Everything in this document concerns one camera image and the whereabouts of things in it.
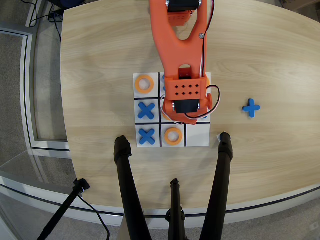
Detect black floor cables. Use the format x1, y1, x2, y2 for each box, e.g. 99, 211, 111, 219
24, 0, 63, 42

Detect black cable on pole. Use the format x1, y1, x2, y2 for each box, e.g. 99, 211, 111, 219
77, 194, 111, 240

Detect white floor frame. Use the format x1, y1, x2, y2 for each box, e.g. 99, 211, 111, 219
0, 21, 73, 161

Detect thin black tripod leg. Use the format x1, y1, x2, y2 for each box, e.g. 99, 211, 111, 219
164, 177, 187, 240

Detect white tic-tac-toe board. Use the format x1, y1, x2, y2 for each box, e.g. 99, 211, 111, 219
133, 72, 212, 148

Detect dark blue object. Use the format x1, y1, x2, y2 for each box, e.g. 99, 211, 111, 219
47, 0, 88, 8

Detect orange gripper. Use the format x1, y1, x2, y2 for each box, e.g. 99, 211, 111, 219
161, 92, 214, 126

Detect black pole with clamp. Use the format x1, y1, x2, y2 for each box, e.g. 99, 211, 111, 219
36, 178, 91, 240

